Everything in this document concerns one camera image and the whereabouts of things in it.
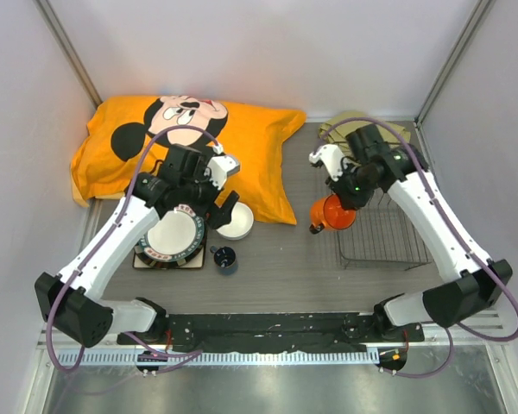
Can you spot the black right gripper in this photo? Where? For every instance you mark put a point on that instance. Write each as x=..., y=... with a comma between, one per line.
x=349, y=201

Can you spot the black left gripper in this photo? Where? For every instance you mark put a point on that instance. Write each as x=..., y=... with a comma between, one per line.
x=215, y=216

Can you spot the white ribbed bowl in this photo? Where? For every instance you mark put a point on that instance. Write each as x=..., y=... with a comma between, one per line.
x=242, y=220

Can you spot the orange mug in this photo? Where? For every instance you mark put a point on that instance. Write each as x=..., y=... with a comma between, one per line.
x=328, y=214

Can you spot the blue mug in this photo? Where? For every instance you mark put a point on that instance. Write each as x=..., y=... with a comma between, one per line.
x=225, y=260

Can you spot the square floral ceramic plate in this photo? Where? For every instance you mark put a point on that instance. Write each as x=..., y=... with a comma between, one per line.
x=200, y=261

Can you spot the black striped-rim round plate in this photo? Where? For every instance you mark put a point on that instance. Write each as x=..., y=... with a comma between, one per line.
x=168, y=261

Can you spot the white green-rim round plate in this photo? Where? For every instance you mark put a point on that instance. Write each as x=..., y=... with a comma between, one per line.
x=176, y=236

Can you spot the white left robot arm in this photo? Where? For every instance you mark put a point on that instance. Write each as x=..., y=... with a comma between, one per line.
x=71, y=300

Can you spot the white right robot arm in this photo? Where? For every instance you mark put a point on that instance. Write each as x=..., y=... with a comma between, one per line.
x=471, y=280

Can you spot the olive green folded cloth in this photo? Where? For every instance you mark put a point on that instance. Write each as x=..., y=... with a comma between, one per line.
x=332, y=132

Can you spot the orange Mickey Mouse pillow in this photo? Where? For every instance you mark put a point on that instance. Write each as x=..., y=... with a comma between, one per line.
x=130, y=132

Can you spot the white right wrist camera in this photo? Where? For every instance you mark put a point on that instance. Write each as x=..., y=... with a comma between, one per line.
x=330, y=156

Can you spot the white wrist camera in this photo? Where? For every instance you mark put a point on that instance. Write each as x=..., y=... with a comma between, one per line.
x=220, y=167
x=330, y=156

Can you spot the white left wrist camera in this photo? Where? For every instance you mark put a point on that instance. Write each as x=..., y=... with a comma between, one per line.
x=220, y=167

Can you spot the grey wire dish rack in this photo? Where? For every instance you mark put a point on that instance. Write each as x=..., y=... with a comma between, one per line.
x=382, y=237

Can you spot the white slotted cable duct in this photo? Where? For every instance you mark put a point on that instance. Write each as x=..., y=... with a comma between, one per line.
x=135, y=356

